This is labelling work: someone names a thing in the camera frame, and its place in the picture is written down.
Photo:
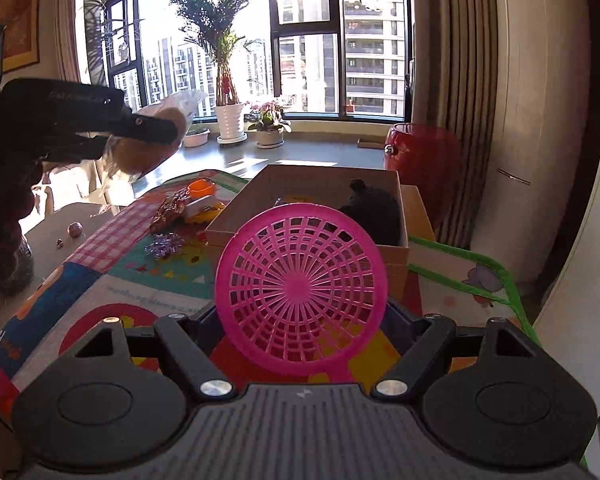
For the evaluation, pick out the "pink plastic basket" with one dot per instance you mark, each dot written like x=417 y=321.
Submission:
x=300 y=290

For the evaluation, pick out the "brown shiny snack wrapper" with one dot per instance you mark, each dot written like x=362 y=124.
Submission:
x=170 y=210

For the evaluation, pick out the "black stand by window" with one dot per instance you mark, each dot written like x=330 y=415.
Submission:
x=409 y=90

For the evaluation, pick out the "pinkish side curtain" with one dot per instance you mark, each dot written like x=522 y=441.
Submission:
x=70 y=20

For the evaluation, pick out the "bread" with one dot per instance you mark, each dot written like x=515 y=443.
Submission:
x=135 y=160

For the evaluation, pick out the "black plush toy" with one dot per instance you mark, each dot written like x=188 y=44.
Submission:
x=380 y=215

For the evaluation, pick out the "large metal ball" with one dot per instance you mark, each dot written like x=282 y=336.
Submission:
x=75 y=229

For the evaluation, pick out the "red round stool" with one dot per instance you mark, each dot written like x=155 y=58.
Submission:
x=420 y=160

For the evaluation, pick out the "orange plastic cup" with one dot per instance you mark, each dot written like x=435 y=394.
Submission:
x=201 y=189

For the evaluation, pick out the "patterned ceramic jar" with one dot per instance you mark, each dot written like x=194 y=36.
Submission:
x=17 y=270

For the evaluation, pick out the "hanging green plant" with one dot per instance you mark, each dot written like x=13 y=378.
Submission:
x=97 y=35

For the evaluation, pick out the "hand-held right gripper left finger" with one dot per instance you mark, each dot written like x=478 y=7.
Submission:
x=205 y=327

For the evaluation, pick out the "white tall cabinet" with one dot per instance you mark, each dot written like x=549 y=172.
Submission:
x=540 y=110

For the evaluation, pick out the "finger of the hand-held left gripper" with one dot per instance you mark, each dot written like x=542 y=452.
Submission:
x=75 y=149
x=150 y=130

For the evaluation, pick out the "small brown box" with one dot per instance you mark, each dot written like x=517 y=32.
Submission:
x=370 y=143

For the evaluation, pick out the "person's left hand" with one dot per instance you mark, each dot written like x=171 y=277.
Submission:
x=2 y=230

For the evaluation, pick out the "small white planter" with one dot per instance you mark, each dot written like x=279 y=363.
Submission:
x=196 y=137

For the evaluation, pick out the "purple ribbon bow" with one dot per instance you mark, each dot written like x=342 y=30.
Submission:
x=164 y=246

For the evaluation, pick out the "colourful printed play mat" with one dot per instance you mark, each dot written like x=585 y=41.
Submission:
x=130 y=280

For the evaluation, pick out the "pink flower plant in pot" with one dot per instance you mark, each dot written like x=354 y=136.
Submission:
x=269 y=132

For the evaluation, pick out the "palm plant in white pot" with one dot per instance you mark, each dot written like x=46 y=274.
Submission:
x=228 y=120

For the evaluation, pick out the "striped beige curtain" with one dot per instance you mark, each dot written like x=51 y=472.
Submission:
x=455 y=85

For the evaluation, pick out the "yellow toy car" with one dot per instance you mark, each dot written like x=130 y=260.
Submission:
x=205 y=216

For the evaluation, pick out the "brown cardboard box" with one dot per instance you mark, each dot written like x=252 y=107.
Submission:
x=285 y=185

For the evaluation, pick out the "small white box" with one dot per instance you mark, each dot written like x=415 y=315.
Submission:
x=200 y=204

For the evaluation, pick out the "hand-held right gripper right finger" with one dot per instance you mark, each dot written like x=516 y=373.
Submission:
x=402 y=330

